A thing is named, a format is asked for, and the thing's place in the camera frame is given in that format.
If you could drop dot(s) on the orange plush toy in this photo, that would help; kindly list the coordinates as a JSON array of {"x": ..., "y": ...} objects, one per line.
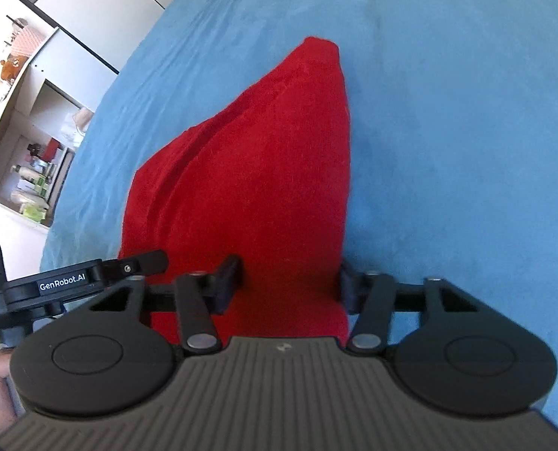
[{"x": 12, "y": 66}]

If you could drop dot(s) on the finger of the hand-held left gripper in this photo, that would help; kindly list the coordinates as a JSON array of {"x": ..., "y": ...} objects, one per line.
[{"x": 133, "y": 265}]

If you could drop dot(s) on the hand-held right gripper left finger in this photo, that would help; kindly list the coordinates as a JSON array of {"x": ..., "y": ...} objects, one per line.
[{"x": 227, "y": 286}]

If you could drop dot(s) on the pink quilted box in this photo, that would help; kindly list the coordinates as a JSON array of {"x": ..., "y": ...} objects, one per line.
[{"x": 28, "y": 41}]

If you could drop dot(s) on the red knit sweater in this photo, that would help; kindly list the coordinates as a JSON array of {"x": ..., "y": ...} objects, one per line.
[{"x": 260, "y": 174}]

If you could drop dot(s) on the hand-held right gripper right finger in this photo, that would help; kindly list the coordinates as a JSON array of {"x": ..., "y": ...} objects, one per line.
[{"x": 350, "y": 291}]

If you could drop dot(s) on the red box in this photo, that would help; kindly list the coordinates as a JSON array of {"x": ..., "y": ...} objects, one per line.
[{"x": 51, "y": 149}]

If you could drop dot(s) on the group of green bottles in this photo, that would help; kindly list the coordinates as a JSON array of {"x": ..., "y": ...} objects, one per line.
[{"x": 32, "y": 192}]

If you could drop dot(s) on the white and grey wardrobe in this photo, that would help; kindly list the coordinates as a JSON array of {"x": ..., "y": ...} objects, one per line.
[{"x": 96, "y": 4}]

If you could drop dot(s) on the white shelf unit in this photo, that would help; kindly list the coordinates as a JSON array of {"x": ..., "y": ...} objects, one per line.
[{"x": 30, "y": 117}]

